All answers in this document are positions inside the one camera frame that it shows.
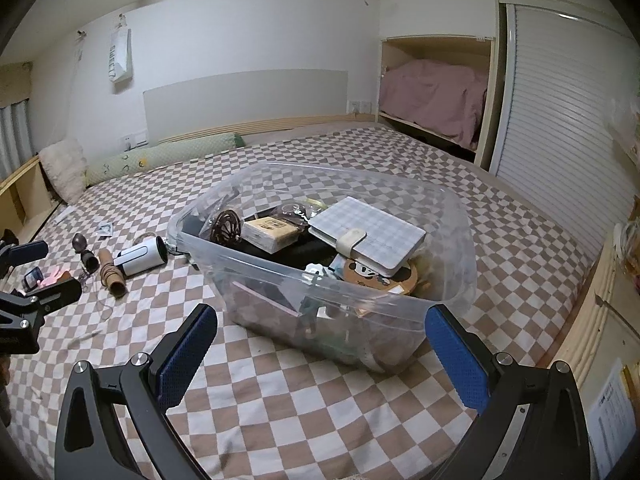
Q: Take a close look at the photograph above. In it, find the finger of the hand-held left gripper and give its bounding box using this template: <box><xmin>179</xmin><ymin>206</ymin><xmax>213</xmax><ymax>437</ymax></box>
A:
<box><xmin>0</xmin><ymin>230</ymin><xmax>49</xmax><ymax>281</ymax></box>
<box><xmin>0</xmin><ymin>276</ymin><xmax>82</xmax><ymax>329</ymax></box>

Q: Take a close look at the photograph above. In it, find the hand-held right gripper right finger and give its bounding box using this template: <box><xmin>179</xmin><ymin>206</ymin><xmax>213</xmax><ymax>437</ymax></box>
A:
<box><xmin>424</xmin><ymin>304</ymin><xmax>593</xmax><ymax>480</ymax></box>

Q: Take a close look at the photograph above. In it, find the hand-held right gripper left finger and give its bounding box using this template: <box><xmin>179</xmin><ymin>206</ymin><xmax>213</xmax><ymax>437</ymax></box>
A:
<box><xmin>52</xmin><ymin>302</ymin><xmax>218</xmax><ymax>480</ymax></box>

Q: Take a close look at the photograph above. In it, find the clear plastic container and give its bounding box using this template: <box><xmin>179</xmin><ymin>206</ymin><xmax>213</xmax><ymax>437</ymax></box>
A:
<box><xmin>167</xmin><ymin>161</ymin><xmax>477</xmax><ymax>375</ymax></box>

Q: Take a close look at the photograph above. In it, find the pink rabbit toy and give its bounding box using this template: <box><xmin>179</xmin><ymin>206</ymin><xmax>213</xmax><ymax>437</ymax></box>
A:
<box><xmin>37</xmin><ymin>267</ymin><xmax>71</xmax><ymax>288</ymax></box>

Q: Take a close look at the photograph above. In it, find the black car key bunch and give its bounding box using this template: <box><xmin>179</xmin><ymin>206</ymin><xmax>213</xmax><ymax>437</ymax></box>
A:
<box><xmin>72</xmin><ymin>233</ymin><xmax>101</xmax><ymax>273</ymax></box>

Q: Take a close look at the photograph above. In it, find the wooden bedside shelf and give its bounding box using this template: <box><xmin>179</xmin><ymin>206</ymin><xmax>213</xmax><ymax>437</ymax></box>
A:
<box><xmin>0</xmin><ymin>155</ymin><xmax>53</xmax><ymax>241</ymax></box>

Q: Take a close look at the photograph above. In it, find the white fluffy pillow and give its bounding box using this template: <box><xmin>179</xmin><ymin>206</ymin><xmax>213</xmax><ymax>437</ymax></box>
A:
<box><xmin>39</xmin><ymin>138</ymin><xmax>87</xmax><ymax>204</ymax></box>

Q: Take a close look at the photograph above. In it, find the white cylinder device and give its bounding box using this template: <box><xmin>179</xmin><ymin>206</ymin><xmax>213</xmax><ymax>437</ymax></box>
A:
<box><xmin>114</xmin><ymin>236</ymin><xmax>167</xmax><ymax>277</ymax></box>

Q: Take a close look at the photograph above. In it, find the round cork panda coaster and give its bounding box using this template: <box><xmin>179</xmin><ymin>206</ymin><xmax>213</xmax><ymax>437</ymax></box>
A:
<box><xmin>342</xmin><ymin>255</ymin><xmax>418</xmax><ymax>297</ymax></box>

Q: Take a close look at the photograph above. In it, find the grey striped curtain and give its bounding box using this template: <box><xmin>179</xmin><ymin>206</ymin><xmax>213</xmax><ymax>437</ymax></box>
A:
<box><xmin>0</xmin><ymin>62</ymin><xmax>36</xmax><ymax>176</ymax></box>

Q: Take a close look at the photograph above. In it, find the checked bed sheet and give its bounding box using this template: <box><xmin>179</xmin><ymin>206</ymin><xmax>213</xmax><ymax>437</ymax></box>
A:
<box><xmin>0</xmin><ymin>125</ymin><xmax>601</xmax><ymax>480</ymax></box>

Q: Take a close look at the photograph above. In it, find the tissue pack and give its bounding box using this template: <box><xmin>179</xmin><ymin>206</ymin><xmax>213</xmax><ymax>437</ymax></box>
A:
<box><xmin>241</xmin><ymin>215</ymin><xmax>301</xmax><ymax>253</ymax></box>

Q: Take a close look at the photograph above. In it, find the grey checked notebook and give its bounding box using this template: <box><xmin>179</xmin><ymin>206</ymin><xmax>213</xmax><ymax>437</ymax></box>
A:
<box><xmin>307</xmin><ymin>196</ymin><xmax>427</xmax><ymax>277</ymax></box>

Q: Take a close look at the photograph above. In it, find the white printed paper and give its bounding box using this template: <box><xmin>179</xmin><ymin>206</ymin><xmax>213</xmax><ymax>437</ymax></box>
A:
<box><xmin>587</xmin><ymin>357</ymin><xmax>632</xmax><ymax>478</ymax></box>

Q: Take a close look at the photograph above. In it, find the green bolster pillow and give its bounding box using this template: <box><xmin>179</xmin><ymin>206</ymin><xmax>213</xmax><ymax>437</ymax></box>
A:
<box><xmin>85</xmin><ymin>132</ymin><xmax>246</xmax><ymax>186</ymax></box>

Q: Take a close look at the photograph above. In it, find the pink blanket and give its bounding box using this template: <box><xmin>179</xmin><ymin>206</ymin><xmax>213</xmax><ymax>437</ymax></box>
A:
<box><xmin>379</xmin><ymin>58</ymin><xmax>488</xmax><ymax>151</ymax></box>

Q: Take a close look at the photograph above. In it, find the white shutter door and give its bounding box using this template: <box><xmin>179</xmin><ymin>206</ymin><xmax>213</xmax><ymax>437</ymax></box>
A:
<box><xmin>490</xmin><ymin>4</ymin><xmax>640</xmax><ymax>261</ymax></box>

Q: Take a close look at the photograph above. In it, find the white hanging wall bag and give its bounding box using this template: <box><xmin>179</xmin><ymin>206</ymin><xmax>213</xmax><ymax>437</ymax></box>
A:
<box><xmin>106</xmin><ymin>27</ymin><xmax>133</xmax><ymax>86</ymax></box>

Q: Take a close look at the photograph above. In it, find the wooden bed frame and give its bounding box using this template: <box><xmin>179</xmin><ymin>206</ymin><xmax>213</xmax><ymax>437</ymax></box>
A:
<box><xmin>160</xmin><ymin>114</ymin><xmax>376</xmax><ymax>146</ymax></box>

